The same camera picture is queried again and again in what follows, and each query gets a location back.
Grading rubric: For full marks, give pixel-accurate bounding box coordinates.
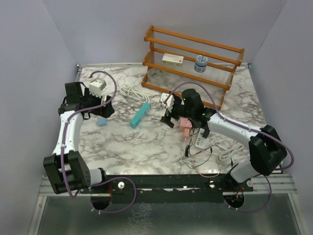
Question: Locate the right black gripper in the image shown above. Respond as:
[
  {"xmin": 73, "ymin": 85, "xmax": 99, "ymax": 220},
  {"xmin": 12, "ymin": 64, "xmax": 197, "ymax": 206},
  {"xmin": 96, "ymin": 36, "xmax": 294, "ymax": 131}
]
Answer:
[{"xmin": 160, "ymin": 96, "xmax": 194, "ymax": 128}]

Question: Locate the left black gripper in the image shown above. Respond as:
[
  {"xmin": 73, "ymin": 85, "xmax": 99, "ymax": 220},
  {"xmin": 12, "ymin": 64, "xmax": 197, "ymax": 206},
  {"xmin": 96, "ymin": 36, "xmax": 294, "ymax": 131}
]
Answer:
[{"xmin": 80, "ymin": 88, "xmax": 113, "ymax": 118}]

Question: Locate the light blue charger plug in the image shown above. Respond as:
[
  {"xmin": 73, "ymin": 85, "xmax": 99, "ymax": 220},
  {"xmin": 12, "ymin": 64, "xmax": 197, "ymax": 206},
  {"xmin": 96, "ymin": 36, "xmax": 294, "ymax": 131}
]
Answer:
[{"xmin": 97, "ymin": 117, "xmax": 108, "ymax": 127}]

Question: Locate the pink cube socket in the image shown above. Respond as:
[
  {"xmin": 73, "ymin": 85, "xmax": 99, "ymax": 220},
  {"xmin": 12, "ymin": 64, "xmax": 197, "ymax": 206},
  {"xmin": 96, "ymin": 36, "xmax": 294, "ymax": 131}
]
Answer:
[{"xmin": 179, "ymin": 117, "xmax": 192, "ymax": 140}]

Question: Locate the teal power strip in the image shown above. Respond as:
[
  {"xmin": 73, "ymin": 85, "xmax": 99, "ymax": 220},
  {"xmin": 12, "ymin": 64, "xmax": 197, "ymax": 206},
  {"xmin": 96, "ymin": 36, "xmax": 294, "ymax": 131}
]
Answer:
[{"xmin": 130, "ymin": 102, "xmax": 151, "ymax": 129}]

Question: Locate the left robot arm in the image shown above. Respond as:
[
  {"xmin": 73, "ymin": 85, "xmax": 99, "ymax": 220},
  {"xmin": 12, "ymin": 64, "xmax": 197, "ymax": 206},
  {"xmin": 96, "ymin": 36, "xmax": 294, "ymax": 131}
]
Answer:
[{"xmin": 43, "ymin": 79, "xmax": 114, "ymax": 198}]

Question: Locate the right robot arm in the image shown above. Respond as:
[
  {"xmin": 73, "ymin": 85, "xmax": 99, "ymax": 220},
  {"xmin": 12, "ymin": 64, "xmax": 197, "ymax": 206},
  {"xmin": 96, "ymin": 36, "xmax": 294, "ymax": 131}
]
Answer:
[{"xmin": 166, "ymin": 89, "xmax": 287, "ymax": 191}]

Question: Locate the white power strip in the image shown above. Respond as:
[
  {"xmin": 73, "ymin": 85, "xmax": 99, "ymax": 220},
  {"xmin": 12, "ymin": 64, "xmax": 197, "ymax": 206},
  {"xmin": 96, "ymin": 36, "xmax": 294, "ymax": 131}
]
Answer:
[{"xmin": 195, "ymin": 129, "xmax": 208, "ymax": 149}]

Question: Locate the clear tape roll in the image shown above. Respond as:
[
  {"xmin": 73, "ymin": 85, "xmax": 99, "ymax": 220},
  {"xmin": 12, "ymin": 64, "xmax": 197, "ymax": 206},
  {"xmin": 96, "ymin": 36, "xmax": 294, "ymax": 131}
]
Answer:
[{"xmin": 147, "ymin": 68, "xmax": 163, "ymax": 80}]

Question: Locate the orange wooden shelf rack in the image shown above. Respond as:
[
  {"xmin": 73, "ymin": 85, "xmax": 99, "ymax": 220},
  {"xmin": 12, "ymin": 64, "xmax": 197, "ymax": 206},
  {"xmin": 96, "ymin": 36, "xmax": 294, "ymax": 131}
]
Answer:
[{"xmin": 141, "ymin": 25, "xmax": 245, "ymax": 109}]

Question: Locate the white cardboard box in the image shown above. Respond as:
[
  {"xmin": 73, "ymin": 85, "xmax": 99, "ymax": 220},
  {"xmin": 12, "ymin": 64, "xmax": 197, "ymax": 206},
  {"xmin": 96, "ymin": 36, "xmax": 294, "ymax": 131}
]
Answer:
[{"xmin": 162, "ymin": 53, "xmax": 184, "ymax": 67}]

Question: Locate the blue lidded jar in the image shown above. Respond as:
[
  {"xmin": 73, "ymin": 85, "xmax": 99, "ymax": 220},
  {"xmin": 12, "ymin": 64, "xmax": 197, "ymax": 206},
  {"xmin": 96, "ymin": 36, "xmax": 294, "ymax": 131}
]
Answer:
[{"xmin": 194, "ymin": 55, "xmax": 208, "ymax": 72}]

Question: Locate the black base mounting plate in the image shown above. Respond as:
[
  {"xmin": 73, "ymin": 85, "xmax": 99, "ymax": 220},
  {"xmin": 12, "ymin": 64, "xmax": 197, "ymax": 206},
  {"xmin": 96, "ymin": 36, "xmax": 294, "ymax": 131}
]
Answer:
[{"xmin": 83, "ymin": 174, "xmax": 253, "ymax": 204}]

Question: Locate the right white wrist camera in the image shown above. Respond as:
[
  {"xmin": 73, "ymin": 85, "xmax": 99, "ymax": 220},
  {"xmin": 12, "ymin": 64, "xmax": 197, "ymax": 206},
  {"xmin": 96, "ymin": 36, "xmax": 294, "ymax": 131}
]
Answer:
[{"xmin": 159, "ymin": 93, "xmax": 175, "ymax": 112}]

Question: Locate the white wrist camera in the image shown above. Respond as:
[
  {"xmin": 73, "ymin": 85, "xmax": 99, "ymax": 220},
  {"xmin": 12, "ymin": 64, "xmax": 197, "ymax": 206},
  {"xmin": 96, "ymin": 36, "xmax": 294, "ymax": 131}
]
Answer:
[
  {"xmin": 89, "ymin": 79, "xmax": 107, "ymax": 97},
  {"xmin": 159, "ymin": 93, "xmax": 175, "ymax": 112}
]

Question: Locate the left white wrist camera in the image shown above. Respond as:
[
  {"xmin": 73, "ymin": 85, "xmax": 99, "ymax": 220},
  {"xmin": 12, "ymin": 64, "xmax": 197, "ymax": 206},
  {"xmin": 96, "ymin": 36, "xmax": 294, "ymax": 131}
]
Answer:
[{"xmin": 89, "ymin": 79, "xmax": 107, "ymax": 97}]

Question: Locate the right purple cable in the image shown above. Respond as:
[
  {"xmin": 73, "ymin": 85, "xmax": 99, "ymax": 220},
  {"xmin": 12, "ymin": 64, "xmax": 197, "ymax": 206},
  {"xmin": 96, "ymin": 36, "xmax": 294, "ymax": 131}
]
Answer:
[{"xmin": 166, "ymin": 82, "xmax": 294, "ymax": 212}]

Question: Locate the white coiled power cord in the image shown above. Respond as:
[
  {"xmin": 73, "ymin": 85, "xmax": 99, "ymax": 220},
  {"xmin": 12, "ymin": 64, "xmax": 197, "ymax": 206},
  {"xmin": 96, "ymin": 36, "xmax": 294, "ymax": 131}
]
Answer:
[{"xmin": 119, "ymin": 84, "xmax": 150, "ymax": 103}]

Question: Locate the black thin cable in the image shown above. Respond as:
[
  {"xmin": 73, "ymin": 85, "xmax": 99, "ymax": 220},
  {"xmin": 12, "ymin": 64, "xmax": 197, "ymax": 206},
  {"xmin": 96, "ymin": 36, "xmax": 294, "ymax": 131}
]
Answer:
[{"xmin": 182, "ymin": 144, "xmax": 221, "ymax": 174}]

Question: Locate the white power strip cord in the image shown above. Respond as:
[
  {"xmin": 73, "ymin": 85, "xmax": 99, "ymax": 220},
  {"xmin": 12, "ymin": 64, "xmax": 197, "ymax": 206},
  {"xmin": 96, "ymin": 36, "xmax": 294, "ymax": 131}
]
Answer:
[{"xmin": 217, "ymin": 143, "xmax": 244, "ymax": 164}]

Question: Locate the aluminium rail frame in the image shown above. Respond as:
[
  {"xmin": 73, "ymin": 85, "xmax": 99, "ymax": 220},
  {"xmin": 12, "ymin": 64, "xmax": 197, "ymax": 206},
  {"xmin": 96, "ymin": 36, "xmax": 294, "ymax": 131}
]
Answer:
[{"xmin": 39, "ymin": 176, "xmax": 83, "ymax": 196}]

